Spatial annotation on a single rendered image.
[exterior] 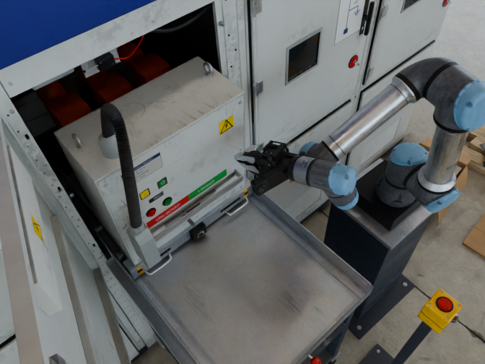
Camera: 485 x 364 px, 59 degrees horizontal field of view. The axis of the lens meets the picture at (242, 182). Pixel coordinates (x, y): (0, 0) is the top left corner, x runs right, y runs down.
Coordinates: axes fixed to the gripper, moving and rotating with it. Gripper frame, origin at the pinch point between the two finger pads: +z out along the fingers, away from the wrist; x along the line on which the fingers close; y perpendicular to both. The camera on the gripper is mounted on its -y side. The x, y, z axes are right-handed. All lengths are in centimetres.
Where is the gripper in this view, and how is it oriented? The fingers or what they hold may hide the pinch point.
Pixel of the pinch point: (236, 159)
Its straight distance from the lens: 125.6
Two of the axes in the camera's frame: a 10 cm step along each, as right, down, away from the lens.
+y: 5.5, -6.6, 5.0
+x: -2.6, -7.1, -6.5
